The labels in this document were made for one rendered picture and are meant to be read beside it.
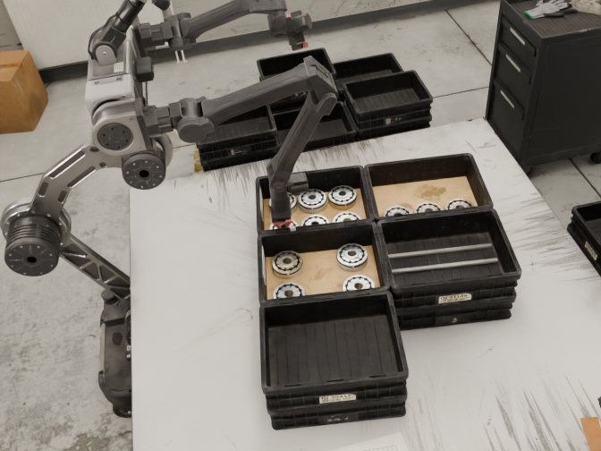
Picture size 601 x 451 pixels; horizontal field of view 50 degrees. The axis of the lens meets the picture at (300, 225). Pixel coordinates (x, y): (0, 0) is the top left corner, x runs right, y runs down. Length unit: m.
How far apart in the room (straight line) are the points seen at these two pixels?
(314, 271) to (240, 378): 0.42
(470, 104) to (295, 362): 2.79
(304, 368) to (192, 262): 0.72
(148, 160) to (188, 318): 0.56
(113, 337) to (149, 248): 0.54
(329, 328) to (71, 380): 1.52
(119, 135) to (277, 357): 0.78
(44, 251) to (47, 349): 1.03
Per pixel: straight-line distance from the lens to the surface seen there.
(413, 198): 2.38
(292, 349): 1.95
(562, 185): 3.81
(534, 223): 2.53
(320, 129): 3.50
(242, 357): 2.12
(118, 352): 2.85
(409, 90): 3.57
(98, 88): 1.87
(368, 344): 1.95
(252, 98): 1.76
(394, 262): 2.15
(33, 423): 3.11
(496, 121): 3.85
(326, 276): 2.12
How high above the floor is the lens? 2.43
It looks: 44 degrees down
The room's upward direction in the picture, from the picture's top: 7 degrees counter-clockwise
